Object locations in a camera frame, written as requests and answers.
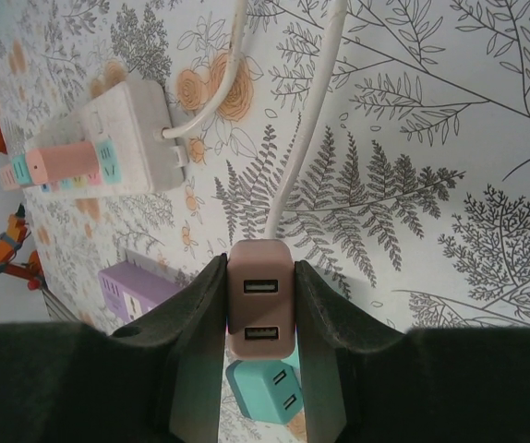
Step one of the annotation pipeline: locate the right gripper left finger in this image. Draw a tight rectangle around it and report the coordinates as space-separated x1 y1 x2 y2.
0 253 228 443

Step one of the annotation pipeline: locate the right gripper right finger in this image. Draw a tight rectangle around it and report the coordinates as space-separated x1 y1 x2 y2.
295 260 530 443

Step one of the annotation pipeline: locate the purple power strip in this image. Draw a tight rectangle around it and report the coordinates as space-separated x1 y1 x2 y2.
97 248 187 327

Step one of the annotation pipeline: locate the teal charger plug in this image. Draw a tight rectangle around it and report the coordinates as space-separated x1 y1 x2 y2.
225 354 304 428

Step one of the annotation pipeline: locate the mauve charger plug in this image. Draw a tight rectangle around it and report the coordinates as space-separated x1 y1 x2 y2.
225 238 299 361

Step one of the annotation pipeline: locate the pink charger plug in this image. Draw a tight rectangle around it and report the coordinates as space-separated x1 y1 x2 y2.
27 140 100 186
0 163 19 193

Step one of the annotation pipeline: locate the white power strip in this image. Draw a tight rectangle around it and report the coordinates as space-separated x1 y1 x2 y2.
0 78 187 199

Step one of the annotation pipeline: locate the floral patterned table cover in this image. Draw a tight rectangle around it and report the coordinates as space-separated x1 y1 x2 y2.
0 0 530 443

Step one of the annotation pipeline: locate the aluminium extrusion frame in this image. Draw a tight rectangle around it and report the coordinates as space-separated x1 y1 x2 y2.
42 274 81 324

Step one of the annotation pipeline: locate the purple strip white cable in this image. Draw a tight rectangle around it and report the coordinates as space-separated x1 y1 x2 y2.
264 0 350 244

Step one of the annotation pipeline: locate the white strip power cable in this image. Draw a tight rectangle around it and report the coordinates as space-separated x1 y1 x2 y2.
161 0 247 139

